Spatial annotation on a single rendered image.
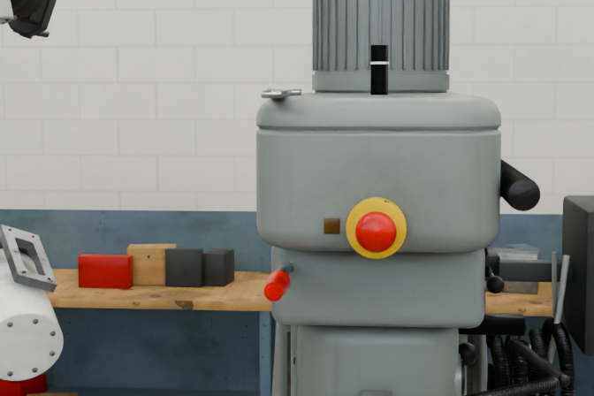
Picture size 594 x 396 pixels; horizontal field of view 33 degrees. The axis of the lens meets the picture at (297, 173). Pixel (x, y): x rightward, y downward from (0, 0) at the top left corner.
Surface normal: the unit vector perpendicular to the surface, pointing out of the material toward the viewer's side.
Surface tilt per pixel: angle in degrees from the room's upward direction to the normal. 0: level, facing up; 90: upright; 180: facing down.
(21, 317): 111
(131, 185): 90
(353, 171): 90
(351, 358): 90
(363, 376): 90
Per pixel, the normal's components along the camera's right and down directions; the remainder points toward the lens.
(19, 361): 0.40, 0.44
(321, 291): -0.09, 0.09
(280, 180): -0.54, 0.07
